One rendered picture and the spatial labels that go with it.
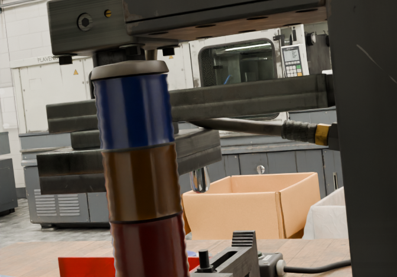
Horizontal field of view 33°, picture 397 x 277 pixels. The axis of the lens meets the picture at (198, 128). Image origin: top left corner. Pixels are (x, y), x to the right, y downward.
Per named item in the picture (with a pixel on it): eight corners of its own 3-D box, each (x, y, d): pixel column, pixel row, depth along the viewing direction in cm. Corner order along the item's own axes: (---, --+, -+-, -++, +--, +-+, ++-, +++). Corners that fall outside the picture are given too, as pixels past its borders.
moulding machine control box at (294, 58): (283, 96, 508) (278, 46, 506) (293, 95, 528) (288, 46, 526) (307, 94, 499) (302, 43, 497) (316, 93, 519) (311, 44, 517)
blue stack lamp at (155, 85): (124, 142, 36) (117, 81, 36) (187, 137, 35) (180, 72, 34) (85, 151, 33) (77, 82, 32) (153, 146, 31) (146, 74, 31)
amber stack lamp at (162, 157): (131, 206, 36) (124, 145, 36) (195, 204, 35) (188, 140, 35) (93, 221, 33) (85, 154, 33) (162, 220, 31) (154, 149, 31)
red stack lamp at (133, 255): (139, 269, 36) (132, 209, 36) (202, 270, 35) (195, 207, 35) (101, 291, 33) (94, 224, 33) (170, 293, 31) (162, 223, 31)
